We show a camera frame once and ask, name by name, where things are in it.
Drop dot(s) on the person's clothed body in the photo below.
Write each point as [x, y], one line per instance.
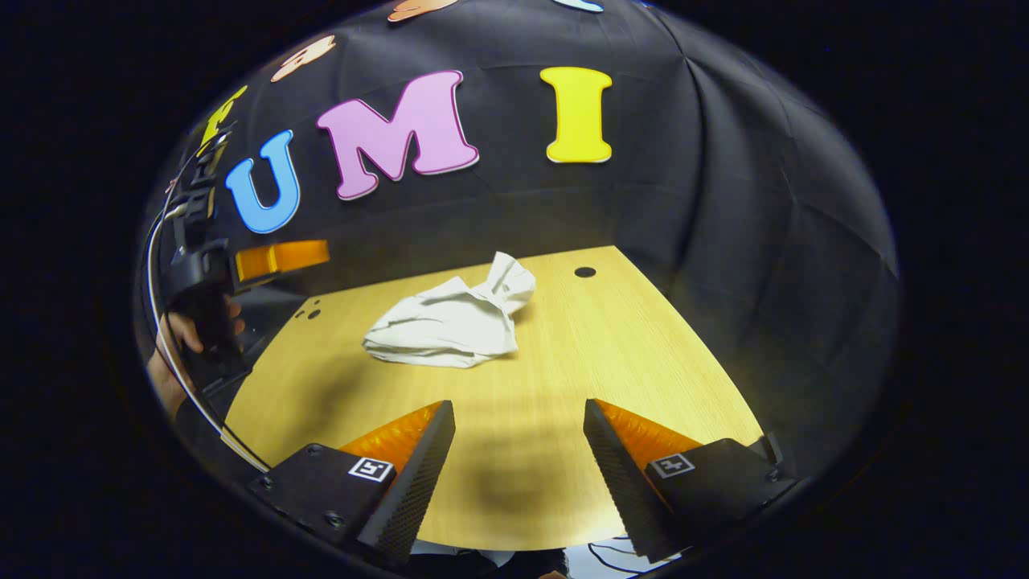
[482, 568]

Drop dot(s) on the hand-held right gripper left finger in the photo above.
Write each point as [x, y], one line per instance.
[418, 474]

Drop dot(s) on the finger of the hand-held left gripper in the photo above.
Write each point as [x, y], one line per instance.
[289, 257]

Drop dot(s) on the white jeans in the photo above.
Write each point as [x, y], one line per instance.
[450, 322]

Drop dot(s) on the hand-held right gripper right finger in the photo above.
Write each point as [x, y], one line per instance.
[615, 474]

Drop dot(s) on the black backdrop cloth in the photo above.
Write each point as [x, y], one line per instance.
[643, 201]

